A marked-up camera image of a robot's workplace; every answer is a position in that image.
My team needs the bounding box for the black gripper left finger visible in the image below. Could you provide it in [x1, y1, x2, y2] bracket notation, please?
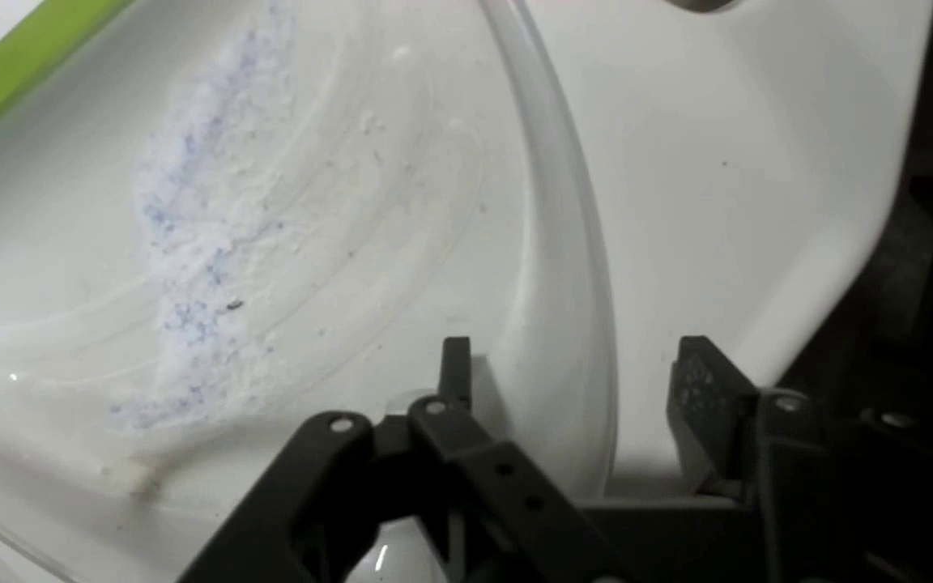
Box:
[179, 335, 610, 583]

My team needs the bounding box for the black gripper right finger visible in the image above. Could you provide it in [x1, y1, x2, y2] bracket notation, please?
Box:
[591, 335, 933, 583]

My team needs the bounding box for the white washing machine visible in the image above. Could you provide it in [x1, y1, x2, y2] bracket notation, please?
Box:
[0, 0, 933, 511]

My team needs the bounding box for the white blue detergent powder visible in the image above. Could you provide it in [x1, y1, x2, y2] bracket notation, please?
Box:
[106, 19, 298, 434]

